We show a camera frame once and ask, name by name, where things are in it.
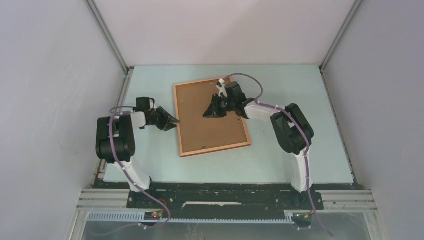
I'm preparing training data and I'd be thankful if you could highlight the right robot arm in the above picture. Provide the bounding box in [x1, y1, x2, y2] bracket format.
[203, 78, 314, 209]

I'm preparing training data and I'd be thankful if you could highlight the corner aluminium post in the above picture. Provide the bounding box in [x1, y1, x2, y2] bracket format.
[319, 0, 365, 73]
[84, 0, 130, 75]

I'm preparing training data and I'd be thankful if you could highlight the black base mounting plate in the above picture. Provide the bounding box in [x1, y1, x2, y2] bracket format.
[126, 182, 324, 221]

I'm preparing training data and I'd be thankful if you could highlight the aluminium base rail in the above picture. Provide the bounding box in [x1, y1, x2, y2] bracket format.
[75, 187, 379, 226]

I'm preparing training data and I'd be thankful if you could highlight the brown cardboard backing board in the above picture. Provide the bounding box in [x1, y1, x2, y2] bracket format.
[176, 80, 249, 154]

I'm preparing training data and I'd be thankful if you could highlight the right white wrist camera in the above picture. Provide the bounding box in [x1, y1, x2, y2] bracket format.
[215, 78, 228, 98]

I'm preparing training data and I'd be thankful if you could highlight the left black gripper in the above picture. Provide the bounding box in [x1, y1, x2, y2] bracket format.
[149, 107, 180, 132]

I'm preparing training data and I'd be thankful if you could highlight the right corner aluminium post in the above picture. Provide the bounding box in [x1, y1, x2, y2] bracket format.
[319, 0, 365, 73]

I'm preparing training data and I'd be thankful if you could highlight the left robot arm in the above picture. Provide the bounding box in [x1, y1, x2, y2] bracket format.
[95, 97, 180, 208]

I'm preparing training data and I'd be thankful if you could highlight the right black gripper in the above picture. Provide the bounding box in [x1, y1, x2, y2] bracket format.
[202, 94, 235, 119]

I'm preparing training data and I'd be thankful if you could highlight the left corner aluminium post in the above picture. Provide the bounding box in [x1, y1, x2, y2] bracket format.
[84, 0, 130, 75]

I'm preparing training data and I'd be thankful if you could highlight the wooden picture frame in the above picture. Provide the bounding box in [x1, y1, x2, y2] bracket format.
[172, 76, 252, 158]

